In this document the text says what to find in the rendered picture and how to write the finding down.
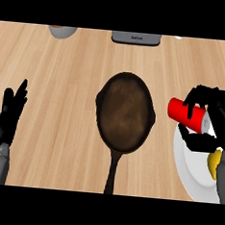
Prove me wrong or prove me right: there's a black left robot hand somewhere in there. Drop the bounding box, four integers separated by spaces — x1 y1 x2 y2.
0 76 31 156

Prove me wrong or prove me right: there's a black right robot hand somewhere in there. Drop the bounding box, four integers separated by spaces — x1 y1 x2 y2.
175 82 225 157

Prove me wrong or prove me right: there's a red can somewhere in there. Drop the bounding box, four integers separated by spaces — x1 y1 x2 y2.
165 96 213 136

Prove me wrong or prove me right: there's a white plate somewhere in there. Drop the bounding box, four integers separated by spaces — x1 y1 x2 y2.
167 113 225 205

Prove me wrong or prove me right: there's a dark cast iron pan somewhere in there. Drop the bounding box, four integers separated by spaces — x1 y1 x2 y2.
87 69 161 199

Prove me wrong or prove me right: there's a yellow fruit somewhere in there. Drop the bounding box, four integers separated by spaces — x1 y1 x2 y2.
206 148 224 182

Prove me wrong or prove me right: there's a grey bowl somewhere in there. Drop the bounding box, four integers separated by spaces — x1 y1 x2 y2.
47 24 79 40

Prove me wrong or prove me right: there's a grey appliance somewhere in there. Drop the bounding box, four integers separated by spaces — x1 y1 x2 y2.
110 30 163 48

